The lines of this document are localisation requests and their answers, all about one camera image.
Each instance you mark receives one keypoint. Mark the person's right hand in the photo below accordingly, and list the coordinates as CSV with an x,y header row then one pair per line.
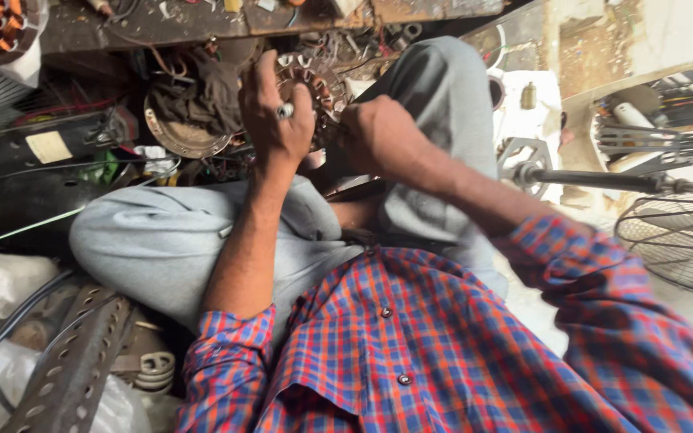
x,y
382,135

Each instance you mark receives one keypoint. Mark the person's left hand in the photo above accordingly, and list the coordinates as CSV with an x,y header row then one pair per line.
x,y
274,135

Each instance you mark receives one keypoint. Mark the person's left fingers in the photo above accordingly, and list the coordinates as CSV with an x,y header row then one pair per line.
x,y
266,75

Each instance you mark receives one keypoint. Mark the person's right fingers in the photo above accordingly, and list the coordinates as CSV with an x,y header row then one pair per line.
x,y
349,141

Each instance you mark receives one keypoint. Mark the copper wound fan motor stator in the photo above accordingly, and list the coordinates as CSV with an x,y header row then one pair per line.
x,y
322,84

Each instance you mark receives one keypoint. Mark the brown dirty cloth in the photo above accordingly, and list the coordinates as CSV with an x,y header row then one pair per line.
x,y
202,96

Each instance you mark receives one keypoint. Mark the worn wooden workbench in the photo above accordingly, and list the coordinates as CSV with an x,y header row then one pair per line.
x,y
202,21

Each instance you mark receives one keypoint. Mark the round metal motor cover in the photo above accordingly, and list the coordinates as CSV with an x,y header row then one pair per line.
x,y
184,143

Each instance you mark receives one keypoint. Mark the small brass bushing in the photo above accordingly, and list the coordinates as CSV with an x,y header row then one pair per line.
x,y
529,96

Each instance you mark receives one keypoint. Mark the grey trousers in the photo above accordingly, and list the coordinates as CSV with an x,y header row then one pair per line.
x,y
160,240

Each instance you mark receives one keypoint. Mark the black box with beige label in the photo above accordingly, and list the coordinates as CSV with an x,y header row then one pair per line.
x,y
52,144

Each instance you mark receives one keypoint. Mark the red blue plaid shirt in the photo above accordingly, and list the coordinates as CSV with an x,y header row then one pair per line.
x,y
443,349

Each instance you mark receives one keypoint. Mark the black fan stand pole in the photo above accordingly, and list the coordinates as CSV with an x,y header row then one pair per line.
x,y
599,179

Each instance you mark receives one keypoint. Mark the black cylinder housing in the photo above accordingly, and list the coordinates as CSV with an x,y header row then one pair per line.
x,y
27,207

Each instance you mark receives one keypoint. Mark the white plastic tube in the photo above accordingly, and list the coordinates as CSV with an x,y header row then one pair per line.
x,y
632,114

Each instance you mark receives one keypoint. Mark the perforated metal angle bar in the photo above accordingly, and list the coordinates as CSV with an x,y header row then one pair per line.
x,y
73,367

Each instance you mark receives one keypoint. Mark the grey metal fan bracket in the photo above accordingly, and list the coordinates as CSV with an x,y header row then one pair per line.
x,y
524,157

